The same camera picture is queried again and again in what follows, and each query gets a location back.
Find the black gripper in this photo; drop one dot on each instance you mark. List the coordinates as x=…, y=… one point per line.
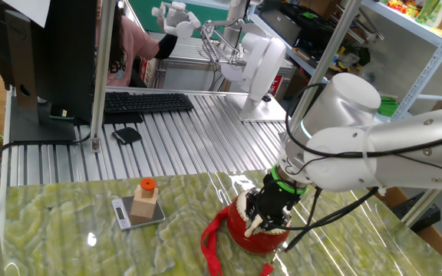
x=278, y=199

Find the wooden drumstick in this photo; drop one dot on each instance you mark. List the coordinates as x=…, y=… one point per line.
x=252, y=227

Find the black sleeved forearm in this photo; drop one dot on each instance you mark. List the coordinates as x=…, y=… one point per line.
x=166, y=46

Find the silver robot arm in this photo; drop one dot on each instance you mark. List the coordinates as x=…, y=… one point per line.
x=397, y=153

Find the red drum white head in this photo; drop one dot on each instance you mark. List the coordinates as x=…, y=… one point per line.
x=255, y=243

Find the wooden block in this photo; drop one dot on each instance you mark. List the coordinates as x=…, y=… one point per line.
x=144, y=207

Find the white haptic control device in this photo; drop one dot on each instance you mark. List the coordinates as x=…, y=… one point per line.
x=263, y=65

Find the silver digital scale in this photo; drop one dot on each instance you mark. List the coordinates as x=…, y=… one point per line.
x=121, y=214

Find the black box item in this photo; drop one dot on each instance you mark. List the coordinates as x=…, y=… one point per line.
x=422, y=220

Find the green plastic item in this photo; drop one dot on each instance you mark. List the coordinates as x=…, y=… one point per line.
x=388, y=107

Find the black pouch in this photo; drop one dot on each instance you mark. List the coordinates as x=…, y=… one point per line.
x=127, y=136

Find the black keyboard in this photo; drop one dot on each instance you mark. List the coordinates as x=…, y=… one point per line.
x=148, y=102

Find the black equipment case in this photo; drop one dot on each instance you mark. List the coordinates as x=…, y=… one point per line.
x=282, y=23

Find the white background robot column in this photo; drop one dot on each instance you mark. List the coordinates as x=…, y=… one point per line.
x=234, y=17

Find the green marble pattern mat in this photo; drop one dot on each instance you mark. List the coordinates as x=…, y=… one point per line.
x=71, y=245

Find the person in pink shirt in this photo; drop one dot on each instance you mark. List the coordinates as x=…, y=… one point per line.
x=136, y=46

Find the white metal shelf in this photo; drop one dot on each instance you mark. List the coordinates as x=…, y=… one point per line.
x=405, y=19

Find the black computer monitor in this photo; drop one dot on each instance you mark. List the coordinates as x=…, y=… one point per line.
x=63, y=57

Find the small white paper sheet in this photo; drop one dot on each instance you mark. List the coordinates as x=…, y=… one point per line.
x=29, y=11

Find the aluminium frame strut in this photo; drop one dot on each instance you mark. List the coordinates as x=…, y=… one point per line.
x=328, y=53
x=420, y=209

